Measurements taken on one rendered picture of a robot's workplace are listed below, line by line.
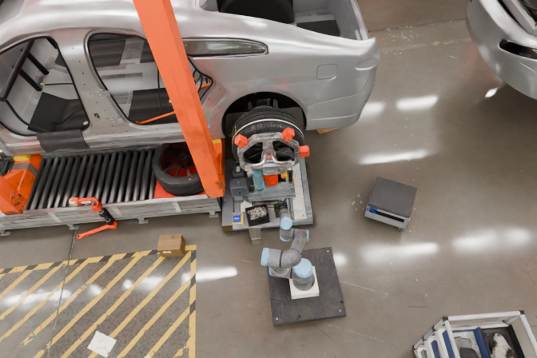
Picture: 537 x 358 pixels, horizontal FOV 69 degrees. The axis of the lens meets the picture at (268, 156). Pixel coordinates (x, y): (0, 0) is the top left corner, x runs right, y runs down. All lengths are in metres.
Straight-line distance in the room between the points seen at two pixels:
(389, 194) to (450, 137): 1.36
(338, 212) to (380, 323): 1.13
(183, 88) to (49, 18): 1.32
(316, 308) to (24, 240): 3.14
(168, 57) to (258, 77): 0.99
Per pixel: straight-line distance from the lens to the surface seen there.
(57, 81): 4.82
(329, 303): 3.51
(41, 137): 4.27
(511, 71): 4.53
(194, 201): 3.99
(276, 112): 3.44
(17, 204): 4.37
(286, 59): 3.22
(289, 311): 3.49
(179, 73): 2.60
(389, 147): 4.75
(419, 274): 4.05
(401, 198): 3.98
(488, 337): 3.18
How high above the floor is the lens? 3.66
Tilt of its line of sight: 53 degrees down
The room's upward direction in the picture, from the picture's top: 7 degrees counter-clockwise
